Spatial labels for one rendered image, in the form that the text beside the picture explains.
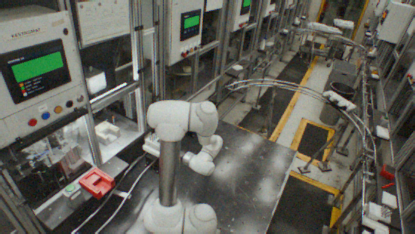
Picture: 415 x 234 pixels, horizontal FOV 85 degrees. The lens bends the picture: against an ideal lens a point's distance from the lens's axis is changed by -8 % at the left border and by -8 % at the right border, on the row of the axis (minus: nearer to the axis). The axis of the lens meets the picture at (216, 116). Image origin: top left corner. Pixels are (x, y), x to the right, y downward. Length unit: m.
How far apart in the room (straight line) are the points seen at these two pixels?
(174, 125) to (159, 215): 0.50
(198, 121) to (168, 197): 0.44
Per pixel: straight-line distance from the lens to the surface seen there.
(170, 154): 1.16
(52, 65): 1.18
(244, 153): 2.09
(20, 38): 1.13
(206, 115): 1.05
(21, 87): 1.15
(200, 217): 1.33
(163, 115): 1.08
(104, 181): 1.56
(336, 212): 2.92
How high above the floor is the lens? 2.09
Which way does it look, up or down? 35 degrees down
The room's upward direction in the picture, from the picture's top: 8 degrees clockwise
